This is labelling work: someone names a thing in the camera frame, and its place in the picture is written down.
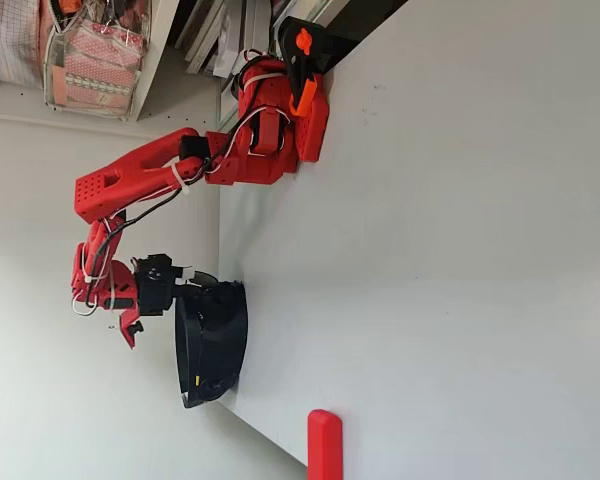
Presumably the white shelf unit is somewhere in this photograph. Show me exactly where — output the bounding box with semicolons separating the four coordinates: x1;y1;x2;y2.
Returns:
0;0;341;136

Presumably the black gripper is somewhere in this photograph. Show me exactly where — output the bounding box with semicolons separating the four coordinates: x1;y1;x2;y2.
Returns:
131;253;205;317

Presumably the white checked cloth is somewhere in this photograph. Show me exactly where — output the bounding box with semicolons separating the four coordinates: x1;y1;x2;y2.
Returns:
0;0;44;89

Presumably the red robot arm base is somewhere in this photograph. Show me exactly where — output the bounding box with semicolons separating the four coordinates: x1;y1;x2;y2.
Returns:
237;52;330;164

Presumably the clear bag with pink boxes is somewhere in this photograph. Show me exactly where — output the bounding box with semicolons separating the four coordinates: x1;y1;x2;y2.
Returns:
42;0;154;121

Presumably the red rectangular block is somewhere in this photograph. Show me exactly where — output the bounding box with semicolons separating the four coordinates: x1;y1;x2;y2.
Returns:
307;408;345;480

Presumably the red mount camera circuit board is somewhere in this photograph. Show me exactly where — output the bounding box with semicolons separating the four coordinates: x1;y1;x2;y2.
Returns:
118;307;146;351

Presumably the black camera cable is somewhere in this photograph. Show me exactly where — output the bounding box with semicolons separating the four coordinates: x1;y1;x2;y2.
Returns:
82;114;244;321

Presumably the black orange table clamp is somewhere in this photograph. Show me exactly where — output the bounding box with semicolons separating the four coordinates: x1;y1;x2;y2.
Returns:
278;15;361;116

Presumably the pale green flat board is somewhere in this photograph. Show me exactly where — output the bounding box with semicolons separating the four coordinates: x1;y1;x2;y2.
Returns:
217;82;244;134

